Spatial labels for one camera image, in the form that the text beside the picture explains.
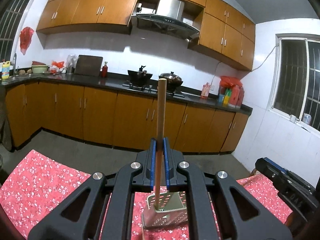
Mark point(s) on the red plastic bag on wall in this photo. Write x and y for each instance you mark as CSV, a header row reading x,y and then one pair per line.
x,y
25,39

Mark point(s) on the red sauce bottle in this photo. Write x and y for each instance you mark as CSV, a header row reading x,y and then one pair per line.
x,y
104,70

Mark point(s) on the upper wooden kitchen cabinets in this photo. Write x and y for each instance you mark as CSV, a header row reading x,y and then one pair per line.
x,y
211,27

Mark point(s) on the red oil bottles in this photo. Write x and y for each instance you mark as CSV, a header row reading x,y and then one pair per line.
x,y
232,97

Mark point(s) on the black wok left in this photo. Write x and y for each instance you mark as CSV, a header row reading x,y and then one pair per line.
x,y
139,78

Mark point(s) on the red floral tablecloth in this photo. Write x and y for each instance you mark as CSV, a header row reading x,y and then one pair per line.
x,y
38,184

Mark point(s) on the steel range hood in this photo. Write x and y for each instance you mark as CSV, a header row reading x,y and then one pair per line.
x,y
177,18

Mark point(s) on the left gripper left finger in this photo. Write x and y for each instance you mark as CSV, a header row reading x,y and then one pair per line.
x,y
102,206

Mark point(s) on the right window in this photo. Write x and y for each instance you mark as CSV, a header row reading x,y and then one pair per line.
x,y
296,91

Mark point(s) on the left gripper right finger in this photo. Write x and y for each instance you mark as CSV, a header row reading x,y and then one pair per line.
x,y
218,207

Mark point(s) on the sink faucet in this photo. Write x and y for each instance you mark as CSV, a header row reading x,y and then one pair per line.
x,y
14,66

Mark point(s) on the orange red snack bag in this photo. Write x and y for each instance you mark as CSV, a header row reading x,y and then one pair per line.
x,y
56,67

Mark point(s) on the black countertop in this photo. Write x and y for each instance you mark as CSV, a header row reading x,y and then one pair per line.
x,y
120,83

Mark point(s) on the yellow detergent bottle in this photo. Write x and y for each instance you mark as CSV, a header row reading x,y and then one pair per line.
x,y
6,70

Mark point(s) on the dark cutting board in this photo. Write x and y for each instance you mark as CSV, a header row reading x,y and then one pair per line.
x,y
88,65

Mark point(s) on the window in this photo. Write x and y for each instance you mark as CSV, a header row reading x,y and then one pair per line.
x,y
10,20
296,91

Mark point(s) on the beige perforated utensil holder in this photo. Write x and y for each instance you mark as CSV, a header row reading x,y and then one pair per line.
x,y
172,211

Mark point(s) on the left window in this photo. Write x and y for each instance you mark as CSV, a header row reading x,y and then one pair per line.
x,y
10,20

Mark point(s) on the lidded black wok right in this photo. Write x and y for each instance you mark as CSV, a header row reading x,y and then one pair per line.
x,y
173,81

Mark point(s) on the red bag on counter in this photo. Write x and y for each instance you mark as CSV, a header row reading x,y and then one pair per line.
x,y
229,82

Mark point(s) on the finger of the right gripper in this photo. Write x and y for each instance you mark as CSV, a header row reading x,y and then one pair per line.
x,y
269,168

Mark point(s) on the wooden kitchen cabinets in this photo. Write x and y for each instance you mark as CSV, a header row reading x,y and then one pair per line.
x,y
211,27
117,119

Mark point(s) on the green basin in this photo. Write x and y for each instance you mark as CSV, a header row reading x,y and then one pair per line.
x,y
39,69

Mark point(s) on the lower wooden kitchen cabinets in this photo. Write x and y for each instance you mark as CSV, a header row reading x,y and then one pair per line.
x,y
117,119

